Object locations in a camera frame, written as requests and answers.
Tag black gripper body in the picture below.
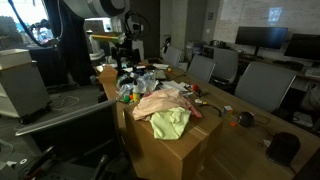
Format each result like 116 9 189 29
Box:
110 45 142 73

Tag peach cloth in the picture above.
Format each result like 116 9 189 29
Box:
132 88 193 122

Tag light green towel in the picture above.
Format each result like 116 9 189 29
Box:
149 106 193 141

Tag grey mesh office chair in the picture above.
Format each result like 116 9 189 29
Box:
234 61 299 114
163 45 184 69
187 54 217 84
211 48 240 84

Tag brown cardboard box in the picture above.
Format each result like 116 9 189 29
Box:
123 95 224 180

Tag brown cardboard flap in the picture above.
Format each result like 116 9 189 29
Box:
97 64 120 101

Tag yellow-green plastic sheet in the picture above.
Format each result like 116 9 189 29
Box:
89 32 126 44

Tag clear plastic bags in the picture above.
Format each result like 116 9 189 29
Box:
116 71 158 98

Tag white bottle yellow label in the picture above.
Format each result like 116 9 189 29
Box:
132 79 142 104

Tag white paper stack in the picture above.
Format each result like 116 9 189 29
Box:
161 79 190 93

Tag black curtain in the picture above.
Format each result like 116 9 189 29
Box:
43 0 96 87

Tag white rolling cabinet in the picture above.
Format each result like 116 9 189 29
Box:
0 48 53 124

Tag Rubik's cube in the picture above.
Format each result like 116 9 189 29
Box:
222 105 234 116

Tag black computer monitor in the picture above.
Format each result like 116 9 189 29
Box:
234 26 289 57
283 33 320 63

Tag black cylinder speaker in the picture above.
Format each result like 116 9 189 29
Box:
265 131 302 167

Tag white floor cable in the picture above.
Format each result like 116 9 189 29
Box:
49 95 80 112

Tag grey office chair black frame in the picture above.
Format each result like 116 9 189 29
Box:
14 99 134 180

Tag black table cable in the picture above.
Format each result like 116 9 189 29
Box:
199 101 223 117

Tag wall whiteboard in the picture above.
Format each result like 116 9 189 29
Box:
213 0 320 44

